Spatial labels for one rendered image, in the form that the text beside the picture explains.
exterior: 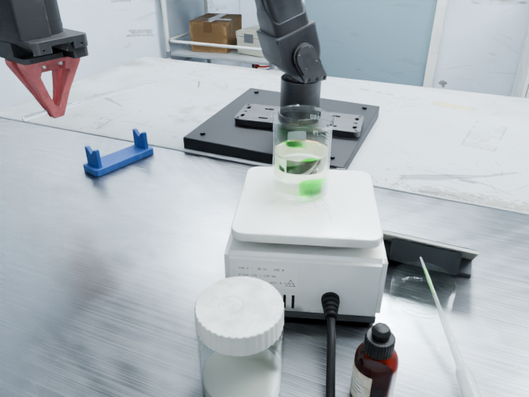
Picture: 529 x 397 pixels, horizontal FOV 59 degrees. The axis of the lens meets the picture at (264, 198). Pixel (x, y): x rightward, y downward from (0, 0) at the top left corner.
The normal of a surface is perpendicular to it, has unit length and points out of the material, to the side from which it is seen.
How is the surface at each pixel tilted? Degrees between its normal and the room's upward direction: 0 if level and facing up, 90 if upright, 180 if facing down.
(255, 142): 2
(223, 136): 2
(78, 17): 90
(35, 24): 90
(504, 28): 90
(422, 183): 0
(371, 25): 90
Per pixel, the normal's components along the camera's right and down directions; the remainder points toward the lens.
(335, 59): -0.39, 0.46
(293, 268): -0.10, 0.50
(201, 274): 0.00, -0.87
